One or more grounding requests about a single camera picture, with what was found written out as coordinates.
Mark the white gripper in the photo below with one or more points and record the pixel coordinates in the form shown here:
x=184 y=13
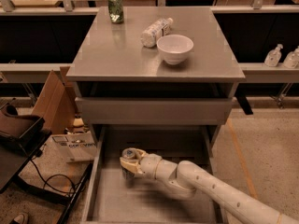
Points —
x=149 y=164

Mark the silver redbull can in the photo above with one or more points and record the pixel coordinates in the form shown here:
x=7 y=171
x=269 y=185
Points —
x=127 y=154

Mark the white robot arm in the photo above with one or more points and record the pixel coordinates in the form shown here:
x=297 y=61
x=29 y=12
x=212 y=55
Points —
x=186 y=178

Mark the open grey middle drawer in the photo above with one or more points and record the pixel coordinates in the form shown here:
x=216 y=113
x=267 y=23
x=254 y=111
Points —
x=113 y=199

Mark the grey drawer cabinet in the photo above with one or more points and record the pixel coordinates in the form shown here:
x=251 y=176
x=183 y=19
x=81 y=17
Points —
x=112 y=63

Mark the closed grey top drawer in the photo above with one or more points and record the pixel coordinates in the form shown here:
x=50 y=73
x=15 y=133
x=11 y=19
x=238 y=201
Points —
x=154 y=111

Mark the green soda can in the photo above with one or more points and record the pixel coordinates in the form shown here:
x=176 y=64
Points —
x=115 y=9

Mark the white printed paper bag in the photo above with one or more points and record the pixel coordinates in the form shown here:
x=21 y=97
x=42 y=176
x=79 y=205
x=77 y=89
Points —
x=75 y=147

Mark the brown cardboard box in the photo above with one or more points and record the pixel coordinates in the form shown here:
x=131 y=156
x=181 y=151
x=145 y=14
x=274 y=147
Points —
x=56 y=102

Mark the white ceramic bowl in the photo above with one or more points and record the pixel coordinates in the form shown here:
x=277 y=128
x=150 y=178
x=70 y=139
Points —
x=174 y=49

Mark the clear plastic water bottle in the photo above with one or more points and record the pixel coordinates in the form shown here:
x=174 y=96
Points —
x=160 y=28

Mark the black side table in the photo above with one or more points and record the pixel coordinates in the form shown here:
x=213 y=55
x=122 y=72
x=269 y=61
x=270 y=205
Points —
x=48 y=189

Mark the shoe tip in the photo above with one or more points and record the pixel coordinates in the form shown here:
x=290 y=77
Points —
x=21 y=218

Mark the left sanitizer pump bottle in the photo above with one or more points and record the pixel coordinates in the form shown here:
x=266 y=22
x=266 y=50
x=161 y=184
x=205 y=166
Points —
x=273 y=56

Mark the sanitizer pump bottle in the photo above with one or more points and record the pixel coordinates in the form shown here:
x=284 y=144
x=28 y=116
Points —
x=292 y=59
x=273 y=56

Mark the right sanitizer pump bottle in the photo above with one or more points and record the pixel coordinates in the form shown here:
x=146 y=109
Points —
x=292 y=59

